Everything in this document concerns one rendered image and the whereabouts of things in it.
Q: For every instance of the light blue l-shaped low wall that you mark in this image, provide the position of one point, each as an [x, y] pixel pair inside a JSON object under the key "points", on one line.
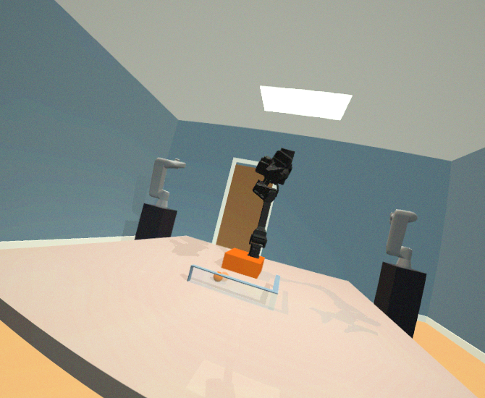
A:
{"points": [[275, 286]]}

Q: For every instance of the clear low wall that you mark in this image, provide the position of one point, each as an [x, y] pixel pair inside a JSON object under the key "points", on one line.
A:
{"points": [[233, 289]]}

